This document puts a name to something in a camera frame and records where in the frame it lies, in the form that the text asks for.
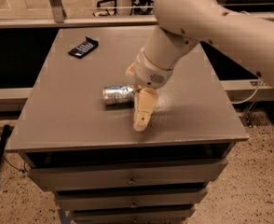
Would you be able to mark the grey drawer cabinet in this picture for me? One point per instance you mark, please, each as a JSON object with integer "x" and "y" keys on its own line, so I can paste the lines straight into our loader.
{"x": 65, "y": 122}

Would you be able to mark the silver blue redbull can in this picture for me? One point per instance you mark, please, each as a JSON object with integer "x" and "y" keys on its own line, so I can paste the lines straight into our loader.
{"x": 118, "y": 94}

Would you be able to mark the grey drawer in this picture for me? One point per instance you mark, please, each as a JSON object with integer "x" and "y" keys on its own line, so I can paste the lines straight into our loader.
{"x": 143, "y": 198}
{"x": 127, "y": 175}
{"x": 133, "y": 215}

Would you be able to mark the black office chair base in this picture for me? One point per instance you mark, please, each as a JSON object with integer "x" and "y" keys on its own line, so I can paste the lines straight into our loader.
{"x": 109, "y": 8}

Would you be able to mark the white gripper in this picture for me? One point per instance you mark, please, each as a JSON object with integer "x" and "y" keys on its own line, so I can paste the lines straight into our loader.
{"x": 148, "y": 72}

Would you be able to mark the bottom grey drawer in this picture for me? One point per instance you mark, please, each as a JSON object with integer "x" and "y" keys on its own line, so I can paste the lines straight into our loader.
{"x": 133, "y": 215}

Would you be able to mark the middle grey drawer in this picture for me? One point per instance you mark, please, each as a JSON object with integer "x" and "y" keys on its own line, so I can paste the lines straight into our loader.
{"x": 143, "y": 198}

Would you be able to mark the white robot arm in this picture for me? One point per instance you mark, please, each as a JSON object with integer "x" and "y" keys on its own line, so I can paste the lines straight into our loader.
{"x": 182, "y": 24}

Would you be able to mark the top grey drawer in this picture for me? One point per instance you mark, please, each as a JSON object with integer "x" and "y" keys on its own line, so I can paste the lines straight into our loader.
{"x": 127, "y": 175}

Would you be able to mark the grey metal railing frame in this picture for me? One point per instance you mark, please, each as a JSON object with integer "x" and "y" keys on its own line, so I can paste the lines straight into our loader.
{"x": 78, "y": 13}

